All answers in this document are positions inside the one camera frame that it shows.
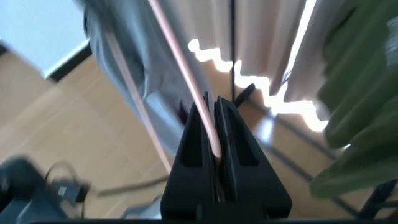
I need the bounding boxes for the green long-sleeved shirt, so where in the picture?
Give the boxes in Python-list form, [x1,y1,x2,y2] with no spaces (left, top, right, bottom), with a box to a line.
[308,0,398,200]

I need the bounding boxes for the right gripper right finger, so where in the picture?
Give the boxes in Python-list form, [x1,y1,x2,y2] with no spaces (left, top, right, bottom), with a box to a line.
[214,95,293,219]

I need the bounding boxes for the black clothes rack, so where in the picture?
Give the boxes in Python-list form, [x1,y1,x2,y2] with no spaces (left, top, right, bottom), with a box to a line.
[229,0,398,219]

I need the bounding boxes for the beige curtain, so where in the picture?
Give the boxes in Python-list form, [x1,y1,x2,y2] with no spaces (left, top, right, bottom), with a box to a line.
[161,0,357,105]

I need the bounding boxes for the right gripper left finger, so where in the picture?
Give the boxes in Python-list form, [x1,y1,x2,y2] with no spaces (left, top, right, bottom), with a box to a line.
[160,91,218,219]

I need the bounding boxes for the pale grey shorts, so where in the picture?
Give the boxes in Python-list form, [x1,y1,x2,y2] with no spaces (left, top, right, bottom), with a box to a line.
[75,0,216,158]

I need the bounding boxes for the window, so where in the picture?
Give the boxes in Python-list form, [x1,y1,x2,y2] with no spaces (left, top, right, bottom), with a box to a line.
[0,0,93,82]

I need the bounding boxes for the pink clothes hanger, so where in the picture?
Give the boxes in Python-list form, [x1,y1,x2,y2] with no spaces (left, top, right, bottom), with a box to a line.
[104,0,223,175]

